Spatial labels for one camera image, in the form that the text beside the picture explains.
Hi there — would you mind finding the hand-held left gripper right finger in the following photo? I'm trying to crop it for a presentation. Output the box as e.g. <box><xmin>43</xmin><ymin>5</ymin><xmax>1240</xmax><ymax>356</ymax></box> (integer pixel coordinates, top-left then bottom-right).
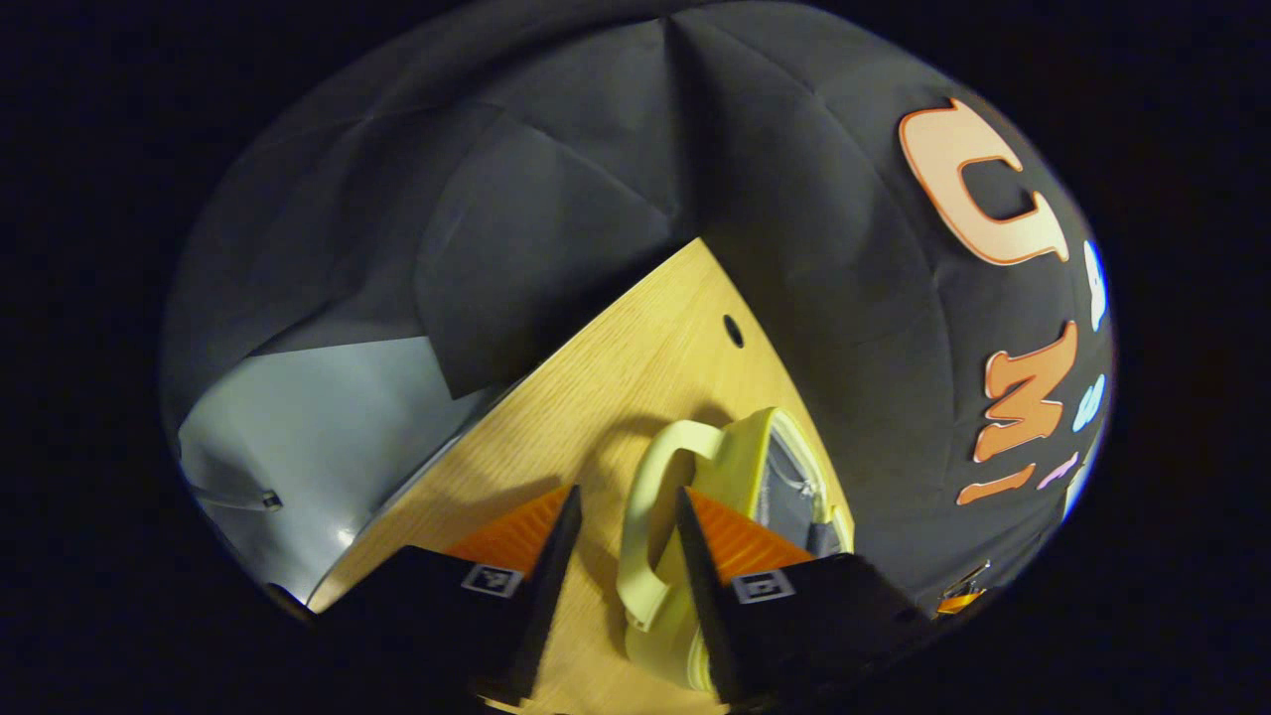
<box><xmin>675</xmin><ymin>487</ymin><xmax>934</xmax><ymax>711</ymax></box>

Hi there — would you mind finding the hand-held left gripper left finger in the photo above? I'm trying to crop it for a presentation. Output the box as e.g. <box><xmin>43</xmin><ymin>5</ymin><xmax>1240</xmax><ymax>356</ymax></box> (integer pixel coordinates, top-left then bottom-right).
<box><xmin>318</xmin><ymin>485</ymin><xmax>584</xmax><ymax>706</ymax></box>

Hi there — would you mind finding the pale yellow suitcase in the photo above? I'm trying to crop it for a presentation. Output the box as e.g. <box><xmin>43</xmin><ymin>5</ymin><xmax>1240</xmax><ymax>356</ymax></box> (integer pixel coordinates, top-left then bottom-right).
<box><xmin>616</xmin><ymin>405</ymin><xmax>855</xmax><ymax>693</ymax></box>

